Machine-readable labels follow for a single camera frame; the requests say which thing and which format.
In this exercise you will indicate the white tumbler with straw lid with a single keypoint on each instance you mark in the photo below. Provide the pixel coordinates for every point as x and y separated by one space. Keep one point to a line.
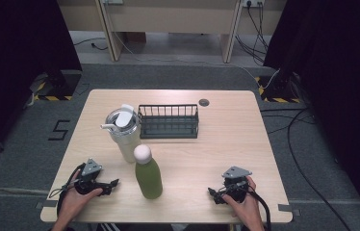
125 141

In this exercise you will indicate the person's left hand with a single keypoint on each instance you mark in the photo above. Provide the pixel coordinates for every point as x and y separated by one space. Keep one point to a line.
72 203

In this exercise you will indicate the green bottle with white cap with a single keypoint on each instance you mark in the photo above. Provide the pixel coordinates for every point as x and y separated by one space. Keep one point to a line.
148 178

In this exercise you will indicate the white wall outlet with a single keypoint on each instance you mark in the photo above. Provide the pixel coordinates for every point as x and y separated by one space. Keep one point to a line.
253 2

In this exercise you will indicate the round grey table grommet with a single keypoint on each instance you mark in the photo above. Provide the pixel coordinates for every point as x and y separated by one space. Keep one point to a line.
204 102

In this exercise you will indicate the person's striped dark pants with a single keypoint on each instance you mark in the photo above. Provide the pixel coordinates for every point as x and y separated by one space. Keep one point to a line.
109 227

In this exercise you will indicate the black stand base hazard tape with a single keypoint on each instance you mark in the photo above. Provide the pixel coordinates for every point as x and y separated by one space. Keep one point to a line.
279 91
57 86

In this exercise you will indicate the person's right hand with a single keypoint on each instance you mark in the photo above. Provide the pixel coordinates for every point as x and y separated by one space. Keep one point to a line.
247 210

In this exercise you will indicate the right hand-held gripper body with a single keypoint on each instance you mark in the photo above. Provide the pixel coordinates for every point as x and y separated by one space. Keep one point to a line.
236 186

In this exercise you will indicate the black curtain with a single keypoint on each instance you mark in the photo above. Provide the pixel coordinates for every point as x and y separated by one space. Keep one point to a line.
341 80
14 57

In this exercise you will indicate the white power strip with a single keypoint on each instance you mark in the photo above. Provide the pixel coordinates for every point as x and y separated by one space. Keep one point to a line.
113 1

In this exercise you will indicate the grey tape patch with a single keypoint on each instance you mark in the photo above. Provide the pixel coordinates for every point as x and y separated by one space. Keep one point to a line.
48 204
288 208

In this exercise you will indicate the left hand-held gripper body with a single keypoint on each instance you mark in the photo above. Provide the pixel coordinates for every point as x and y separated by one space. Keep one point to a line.
86 181

